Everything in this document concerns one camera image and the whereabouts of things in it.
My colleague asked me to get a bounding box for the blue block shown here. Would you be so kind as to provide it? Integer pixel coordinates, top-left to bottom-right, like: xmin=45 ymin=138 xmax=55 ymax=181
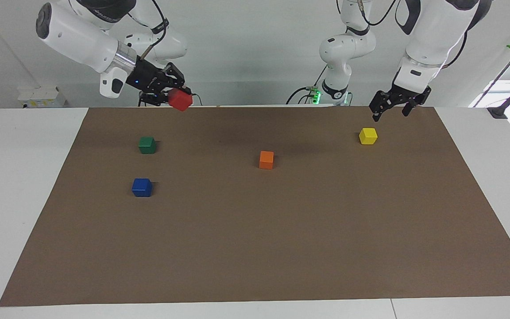
xmin=131 ymin=178 xmax=153 ymax=198

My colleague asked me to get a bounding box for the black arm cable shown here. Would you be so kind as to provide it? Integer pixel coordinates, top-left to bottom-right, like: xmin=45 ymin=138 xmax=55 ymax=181
xmin=138 ymin=0 xmax=170 ymax=59
xmin=336 ymin=0 xmax=398 ymax=27

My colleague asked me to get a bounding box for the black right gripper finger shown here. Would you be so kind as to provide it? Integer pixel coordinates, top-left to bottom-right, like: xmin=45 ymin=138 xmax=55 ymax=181
xmin=166 ymin=62 xmax=186 ymax=89
xmin=139 ymin=90 xmax=172 ymax=106

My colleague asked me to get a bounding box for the red block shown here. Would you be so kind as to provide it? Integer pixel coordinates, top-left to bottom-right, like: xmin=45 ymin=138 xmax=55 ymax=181
xmin=168 ymin=88 xmax=193 ymax=112

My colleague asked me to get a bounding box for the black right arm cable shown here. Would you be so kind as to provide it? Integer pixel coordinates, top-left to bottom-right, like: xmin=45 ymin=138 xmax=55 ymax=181
xmin=138 ymin=0 xmax=170 ymax=59

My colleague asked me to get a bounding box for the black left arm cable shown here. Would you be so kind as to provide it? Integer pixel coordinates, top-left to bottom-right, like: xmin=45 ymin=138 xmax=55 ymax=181
xmin=336 ymin=0 xmax=398 ymax=27

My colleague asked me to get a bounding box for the brown table mat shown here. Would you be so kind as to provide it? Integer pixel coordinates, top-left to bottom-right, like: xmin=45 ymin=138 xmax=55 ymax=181
xmin=0 ymin=105 xmax=510 ymax=307

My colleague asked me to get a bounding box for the white box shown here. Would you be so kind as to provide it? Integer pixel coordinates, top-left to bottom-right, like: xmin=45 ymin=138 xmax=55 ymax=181
xmin=17 ymin=86 xmax=66 ymax=109

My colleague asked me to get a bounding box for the black base cable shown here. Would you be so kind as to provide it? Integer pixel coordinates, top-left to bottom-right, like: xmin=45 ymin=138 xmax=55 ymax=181
xmin=286 ymin=66 xmax=329 ymax=105

